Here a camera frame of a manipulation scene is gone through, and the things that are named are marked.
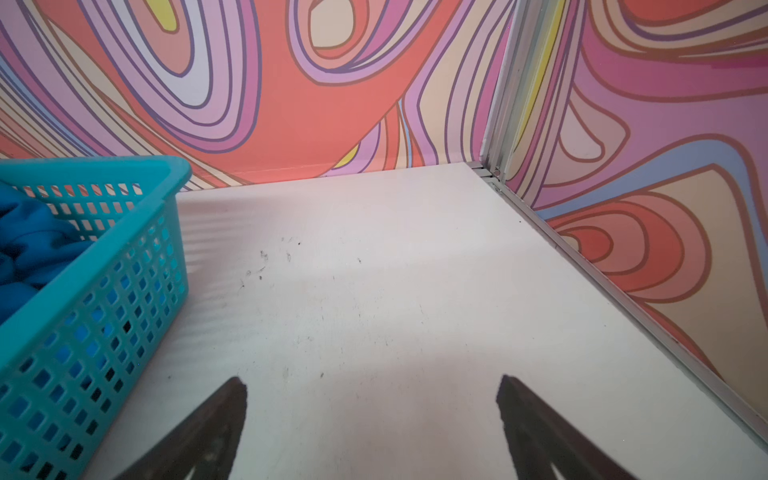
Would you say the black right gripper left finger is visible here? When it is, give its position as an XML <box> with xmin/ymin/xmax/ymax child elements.
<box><xmin>118</xmin><ymin>377</ymin><xmax>247</xmax><ymax>480</ymax></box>

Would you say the aluminium frame corner post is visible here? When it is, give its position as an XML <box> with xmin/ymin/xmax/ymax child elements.
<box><xmin>480</xmin><ymin>0</ymin><xmax>566</xmax><ymax>181</ymax></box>

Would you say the blue t shirt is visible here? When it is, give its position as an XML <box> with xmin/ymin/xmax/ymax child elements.
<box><xmin>1</xmin><ymin>183</ymin><xmax>93</xmax><ymax>322</ymax></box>

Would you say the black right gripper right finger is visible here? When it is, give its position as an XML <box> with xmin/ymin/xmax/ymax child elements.
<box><xmin>496</xmin><ymin>375</ymin><xmax>634</xmax><ymax>479</ymax></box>

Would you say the teal plastic laundry basket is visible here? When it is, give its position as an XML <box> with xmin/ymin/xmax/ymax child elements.
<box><xmin>1</xmin><ymin>156</ymin><xmax>191</xmax><ymax>479</ymax></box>

